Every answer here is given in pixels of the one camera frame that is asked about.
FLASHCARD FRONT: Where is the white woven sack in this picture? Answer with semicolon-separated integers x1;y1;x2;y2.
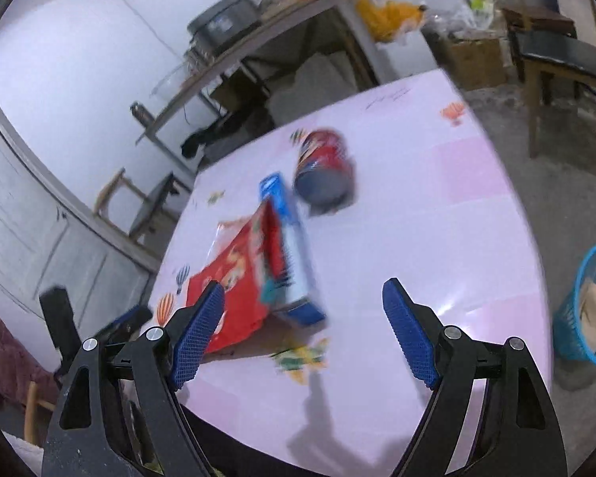
268;52;373;125

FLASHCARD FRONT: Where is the cardboard box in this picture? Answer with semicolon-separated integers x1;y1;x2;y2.
444;35;507;89

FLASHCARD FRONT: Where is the black cloth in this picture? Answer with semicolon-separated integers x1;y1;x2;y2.
180;109;274;157

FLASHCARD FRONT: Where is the pile of clear plastic bags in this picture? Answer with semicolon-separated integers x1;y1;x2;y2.
427;0;497;43

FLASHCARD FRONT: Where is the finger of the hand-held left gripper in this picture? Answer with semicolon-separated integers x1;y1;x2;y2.
97;304;154;346

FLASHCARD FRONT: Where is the dark red cloth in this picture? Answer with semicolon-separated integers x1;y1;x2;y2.
0;308;55;408

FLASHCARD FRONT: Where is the wooden chair with black seat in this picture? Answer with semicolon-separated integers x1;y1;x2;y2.
499;0;596;187

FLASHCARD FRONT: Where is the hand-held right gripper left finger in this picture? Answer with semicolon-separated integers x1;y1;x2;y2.
41;281;226;477

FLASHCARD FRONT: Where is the dark wooden stool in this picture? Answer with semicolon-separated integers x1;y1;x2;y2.
501;5;577;85

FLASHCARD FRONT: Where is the wooden chair with dark seat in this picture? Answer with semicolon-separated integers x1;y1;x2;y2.
94;168;192;244

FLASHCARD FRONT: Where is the blue and white box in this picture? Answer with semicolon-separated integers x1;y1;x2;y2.
257;173;327;329

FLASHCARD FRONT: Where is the red snack bag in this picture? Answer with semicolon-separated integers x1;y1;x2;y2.
185;204;289;353

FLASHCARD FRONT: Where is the red cylindrical can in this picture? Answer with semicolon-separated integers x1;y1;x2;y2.
292;129;356;212

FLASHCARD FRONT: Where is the blue plastic wastebasket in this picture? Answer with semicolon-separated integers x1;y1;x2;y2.
552;242;596;367

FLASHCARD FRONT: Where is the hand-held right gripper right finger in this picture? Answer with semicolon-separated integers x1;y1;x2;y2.
381;278;569;477

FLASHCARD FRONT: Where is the white panelled door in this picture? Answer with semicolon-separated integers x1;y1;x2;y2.
0;94;162;319

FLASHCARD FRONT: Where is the light wooden chair frame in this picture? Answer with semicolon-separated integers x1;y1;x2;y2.
25;380;55;445

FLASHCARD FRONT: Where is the grey rice cooker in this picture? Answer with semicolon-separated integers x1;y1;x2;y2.
188;0;261;55

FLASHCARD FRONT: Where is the clear plastic bowl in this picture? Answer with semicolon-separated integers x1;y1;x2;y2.
151;62;192;100

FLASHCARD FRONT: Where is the yellow plastic bag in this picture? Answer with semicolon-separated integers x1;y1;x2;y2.
352;0;428;43

